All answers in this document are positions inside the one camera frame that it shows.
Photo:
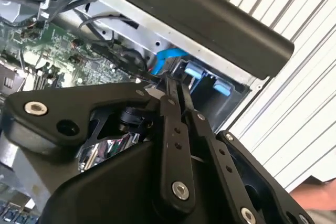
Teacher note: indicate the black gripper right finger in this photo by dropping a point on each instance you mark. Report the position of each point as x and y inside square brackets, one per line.
[223, 166]

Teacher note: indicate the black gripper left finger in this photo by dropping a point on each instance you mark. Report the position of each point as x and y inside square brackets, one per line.
[65, 103]

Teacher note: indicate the hard disk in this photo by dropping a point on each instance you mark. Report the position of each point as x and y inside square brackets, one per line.
[193, 70]

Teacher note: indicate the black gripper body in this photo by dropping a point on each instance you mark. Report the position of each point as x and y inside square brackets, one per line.
[118, 195]

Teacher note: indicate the person's hand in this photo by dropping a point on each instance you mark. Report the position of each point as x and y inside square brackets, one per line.
[317, 195]

